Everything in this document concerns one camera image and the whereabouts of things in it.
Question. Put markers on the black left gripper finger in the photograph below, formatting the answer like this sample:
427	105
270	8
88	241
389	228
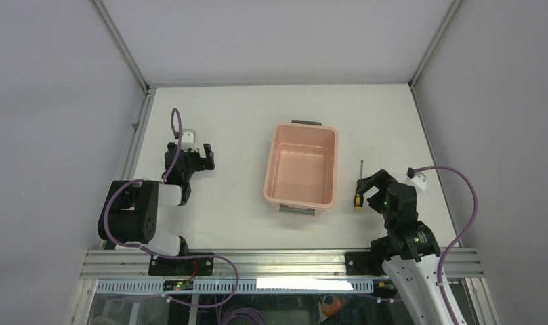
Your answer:
208	151
207	164

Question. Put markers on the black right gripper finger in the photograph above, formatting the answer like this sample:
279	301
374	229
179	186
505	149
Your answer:
376	201
380	180

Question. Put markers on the yellow black handled screwdriver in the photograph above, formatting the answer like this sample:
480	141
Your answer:
358	199

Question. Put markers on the aluminium left frame rail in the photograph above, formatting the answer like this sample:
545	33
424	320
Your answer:
130	158

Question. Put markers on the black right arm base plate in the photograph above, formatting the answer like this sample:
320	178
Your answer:
364	263

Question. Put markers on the grey slotted cable duct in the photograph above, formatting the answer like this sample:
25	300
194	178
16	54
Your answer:
224	287

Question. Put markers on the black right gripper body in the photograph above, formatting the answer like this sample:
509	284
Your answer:
381	191

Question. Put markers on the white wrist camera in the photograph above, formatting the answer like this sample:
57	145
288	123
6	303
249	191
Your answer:
416	179
187	143

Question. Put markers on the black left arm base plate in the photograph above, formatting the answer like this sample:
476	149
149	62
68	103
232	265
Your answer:
180	265

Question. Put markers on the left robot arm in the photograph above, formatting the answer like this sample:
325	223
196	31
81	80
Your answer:
130	214

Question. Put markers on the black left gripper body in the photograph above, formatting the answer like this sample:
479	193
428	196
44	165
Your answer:
198	160

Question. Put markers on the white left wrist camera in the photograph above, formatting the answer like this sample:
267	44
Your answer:
187	143

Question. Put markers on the pink plastic bin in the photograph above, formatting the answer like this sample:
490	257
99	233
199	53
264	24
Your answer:
301	172

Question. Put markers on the aluminium front rail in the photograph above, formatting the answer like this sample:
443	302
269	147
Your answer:
248	264

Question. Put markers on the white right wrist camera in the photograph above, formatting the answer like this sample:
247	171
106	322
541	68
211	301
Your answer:
416	179

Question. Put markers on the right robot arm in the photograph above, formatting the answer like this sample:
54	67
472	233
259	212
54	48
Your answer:
409	253

